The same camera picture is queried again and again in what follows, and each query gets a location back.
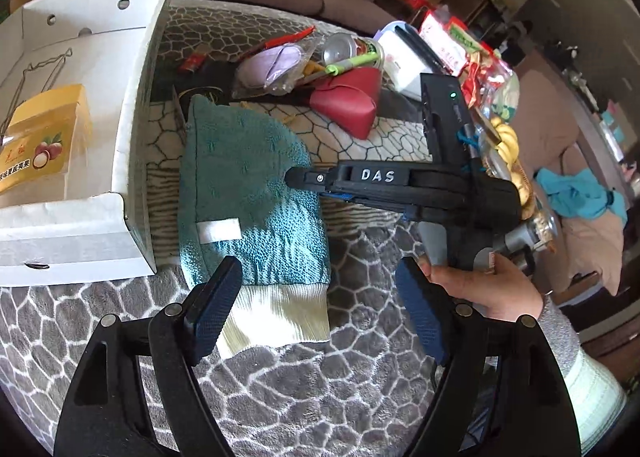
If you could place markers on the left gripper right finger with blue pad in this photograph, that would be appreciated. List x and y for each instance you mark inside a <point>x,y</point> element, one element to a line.
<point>530,412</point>

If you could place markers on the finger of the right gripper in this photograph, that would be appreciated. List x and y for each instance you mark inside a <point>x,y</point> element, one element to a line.
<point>379,182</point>

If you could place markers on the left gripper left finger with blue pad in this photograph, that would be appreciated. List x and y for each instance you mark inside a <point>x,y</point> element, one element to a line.
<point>105,413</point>

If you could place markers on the teal knitted towel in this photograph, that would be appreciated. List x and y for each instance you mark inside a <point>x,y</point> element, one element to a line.
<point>233,202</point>

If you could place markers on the clear jar yellow lid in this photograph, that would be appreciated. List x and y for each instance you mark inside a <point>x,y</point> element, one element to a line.
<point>49,134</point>

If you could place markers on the metal wire whisk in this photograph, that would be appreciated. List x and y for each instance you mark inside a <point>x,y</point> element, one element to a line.
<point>35,78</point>

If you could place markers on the person's right hand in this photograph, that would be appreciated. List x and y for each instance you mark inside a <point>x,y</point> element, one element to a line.
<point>506,294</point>

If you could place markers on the bananas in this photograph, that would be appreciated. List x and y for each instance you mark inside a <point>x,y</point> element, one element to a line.
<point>508,149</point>

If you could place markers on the patterned grey table mat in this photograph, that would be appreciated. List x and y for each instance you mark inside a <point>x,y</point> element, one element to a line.
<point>337,371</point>

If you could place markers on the red pouch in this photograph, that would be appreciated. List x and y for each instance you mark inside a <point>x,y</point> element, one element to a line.
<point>350,100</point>

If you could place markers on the green marker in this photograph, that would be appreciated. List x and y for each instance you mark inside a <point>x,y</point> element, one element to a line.
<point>348,64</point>

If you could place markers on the purple pouch in bag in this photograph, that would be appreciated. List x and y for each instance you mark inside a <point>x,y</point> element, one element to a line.
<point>274,71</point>

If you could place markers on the red pen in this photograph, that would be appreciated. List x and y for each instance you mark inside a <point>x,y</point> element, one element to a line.
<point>291,38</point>

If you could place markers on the black booklet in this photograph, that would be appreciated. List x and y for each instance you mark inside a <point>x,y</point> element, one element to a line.
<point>214,81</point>

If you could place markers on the small red packet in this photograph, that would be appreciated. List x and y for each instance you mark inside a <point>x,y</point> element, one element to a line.
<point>192,63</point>

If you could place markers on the white cardboard box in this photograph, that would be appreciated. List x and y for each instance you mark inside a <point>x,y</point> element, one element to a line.
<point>94,226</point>

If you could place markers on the black camera module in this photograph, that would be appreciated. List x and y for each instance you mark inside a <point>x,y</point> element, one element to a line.
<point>448,128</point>

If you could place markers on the white appliance with black handle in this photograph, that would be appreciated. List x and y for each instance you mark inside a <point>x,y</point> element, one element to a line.
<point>406,57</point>

